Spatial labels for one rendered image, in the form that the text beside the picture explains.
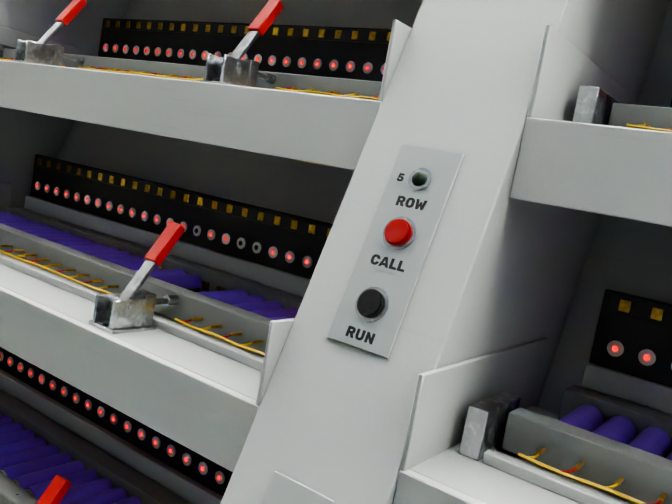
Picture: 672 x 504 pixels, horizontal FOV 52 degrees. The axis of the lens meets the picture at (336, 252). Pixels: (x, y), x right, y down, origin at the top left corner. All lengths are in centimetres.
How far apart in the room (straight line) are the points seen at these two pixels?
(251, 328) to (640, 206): 27
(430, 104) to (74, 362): 31
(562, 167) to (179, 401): 27
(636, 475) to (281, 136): 30
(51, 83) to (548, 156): 47
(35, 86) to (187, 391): 37
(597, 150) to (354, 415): 19
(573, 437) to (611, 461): 2
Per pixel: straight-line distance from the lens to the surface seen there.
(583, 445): 40
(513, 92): 41
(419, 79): 44
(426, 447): 38
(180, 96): 56
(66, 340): 54
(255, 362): 47
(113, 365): 50
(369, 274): 39
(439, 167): 40
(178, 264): 70
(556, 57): 42
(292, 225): 63
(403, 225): 39
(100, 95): 64
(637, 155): 38
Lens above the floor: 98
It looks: 10 degrees up
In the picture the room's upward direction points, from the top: 22 degrees clockwise
